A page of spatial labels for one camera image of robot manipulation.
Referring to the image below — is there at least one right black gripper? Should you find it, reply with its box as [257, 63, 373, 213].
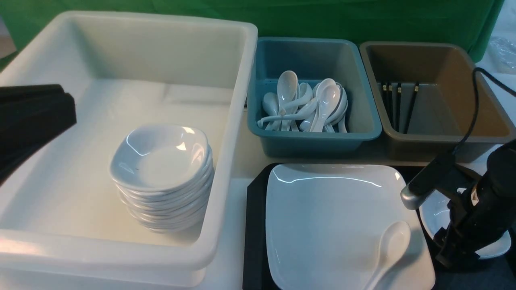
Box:
[433, 177, 516, 269]

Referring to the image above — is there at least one small white square bowl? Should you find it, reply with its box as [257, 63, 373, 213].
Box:
[419, 190, 511, 259]

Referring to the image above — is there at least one white ceramic soup spoon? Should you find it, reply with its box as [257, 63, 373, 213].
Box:
[363, 221, 411, 290]

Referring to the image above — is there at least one black chopstick gold band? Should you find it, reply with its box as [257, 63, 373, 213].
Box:
[395, 83, 402, 132]
[386, 81, 395, 129]

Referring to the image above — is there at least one large white square plate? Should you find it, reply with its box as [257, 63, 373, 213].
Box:
[265, 164, 435, 290]

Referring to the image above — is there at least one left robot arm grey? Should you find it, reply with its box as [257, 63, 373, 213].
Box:
[0, 84, 77, 184]

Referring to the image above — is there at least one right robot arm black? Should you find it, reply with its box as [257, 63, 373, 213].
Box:
[400, 140, 516, 269]

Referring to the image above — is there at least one brown plastic bin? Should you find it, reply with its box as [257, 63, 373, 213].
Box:
[360, 41, 516, 163]

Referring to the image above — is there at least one black chopstick in bin right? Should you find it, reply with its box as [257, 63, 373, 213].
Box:
[403, 81, 420, 134]

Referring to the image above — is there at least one black chopstick in bin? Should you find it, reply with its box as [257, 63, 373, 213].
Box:
[381, 81, 391, 125]
[403, 81, 420, 134]

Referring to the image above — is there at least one black chopstick in bin left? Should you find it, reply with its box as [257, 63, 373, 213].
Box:
[381, 81, 391, 125]

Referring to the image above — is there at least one clear plastic bag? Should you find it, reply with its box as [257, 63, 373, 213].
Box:
[488, 37, 516, 74]

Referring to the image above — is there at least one green backdrop cloth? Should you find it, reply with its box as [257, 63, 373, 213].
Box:
[0, 0, 504, 61]

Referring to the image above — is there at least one white spoon upright right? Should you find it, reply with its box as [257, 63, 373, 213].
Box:
[310, 84, 341, 132]

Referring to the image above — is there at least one white spoon upright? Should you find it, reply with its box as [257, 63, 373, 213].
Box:
[310, 84, 341, 132]
[277, 70, 298, 117]

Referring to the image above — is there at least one white spoon lying across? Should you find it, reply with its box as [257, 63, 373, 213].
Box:
[257, 98, 318, 128]

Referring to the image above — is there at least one black serving tray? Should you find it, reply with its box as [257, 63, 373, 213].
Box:
[243, 163, 516, 290]

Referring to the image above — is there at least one teal plastic bin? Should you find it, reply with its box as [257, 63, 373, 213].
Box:
[247, 37, 382, 159]

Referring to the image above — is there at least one white spoon upright left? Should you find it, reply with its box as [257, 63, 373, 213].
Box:
[277, 70, 298, 117]

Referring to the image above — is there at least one stack of white bowls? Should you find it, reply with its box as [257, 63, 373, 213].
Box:
[115, 147, 214, 232]

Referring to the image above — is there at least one top white bowl of stack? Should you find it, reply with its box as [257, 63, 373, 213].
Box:
[109, 123, 213, 193]

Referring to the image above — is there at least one large white plastic tub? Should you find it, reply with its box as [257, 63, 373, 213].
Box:
[1, 11, 258, 290]

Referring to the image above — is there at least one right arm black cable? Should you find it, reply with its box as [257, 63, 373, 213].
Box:
[451, 67, 516, 155]

